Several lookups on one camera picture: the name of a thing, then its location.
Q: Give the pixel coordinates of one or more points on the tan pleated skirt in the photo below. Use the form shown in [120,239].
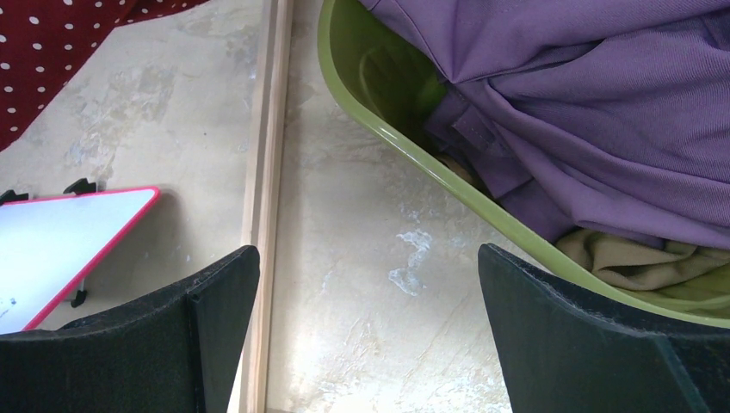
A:
[683,276]

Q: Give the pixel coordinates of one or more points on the wooden clothes rack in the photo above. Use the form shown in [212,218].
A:
[261,197]

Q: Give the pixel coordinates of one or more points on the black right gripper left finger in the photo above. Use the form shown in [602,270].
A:
[172,350]

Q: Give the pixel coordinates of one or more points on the red polka dot garment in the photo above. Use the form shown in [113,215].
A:
[45,42]

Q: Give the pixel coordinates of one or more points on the red-edged whiteboard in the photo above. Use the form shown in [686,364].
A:
[50,245]

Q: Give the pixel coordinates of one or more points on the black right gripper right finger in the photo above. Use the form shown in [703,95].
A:
[563,348]

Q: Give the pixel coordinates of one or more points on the purple garment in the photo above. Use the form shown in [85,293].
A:
[607,115]

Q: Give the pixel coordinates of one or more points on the green plastic basket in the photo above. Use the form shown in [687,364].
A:
[390,88]

